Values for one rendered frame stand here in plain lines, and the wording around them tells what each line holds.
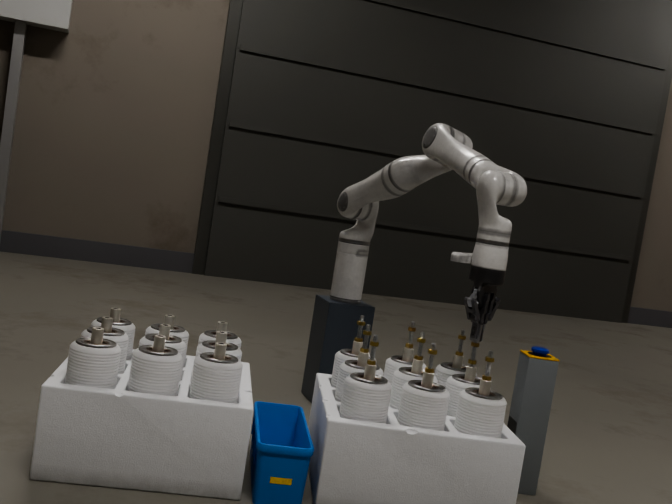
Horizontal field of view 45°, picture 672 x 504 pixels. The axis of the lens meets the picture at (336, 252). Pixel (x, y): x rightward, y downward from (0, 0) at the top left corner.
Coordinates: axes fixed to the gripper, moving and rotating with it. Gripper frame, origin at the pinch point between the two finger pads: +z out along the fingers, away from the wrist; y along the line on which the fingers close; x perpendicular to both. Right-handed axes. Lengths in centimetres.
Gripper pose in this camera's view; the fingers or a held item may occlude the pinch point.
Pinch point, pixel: (477, 332)
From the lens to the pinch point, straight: 177.7
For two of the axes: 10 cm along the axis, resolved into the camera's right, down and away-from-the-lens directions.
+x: -7.8, -1.7, 6.0
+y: 6.0, 0.3, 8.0
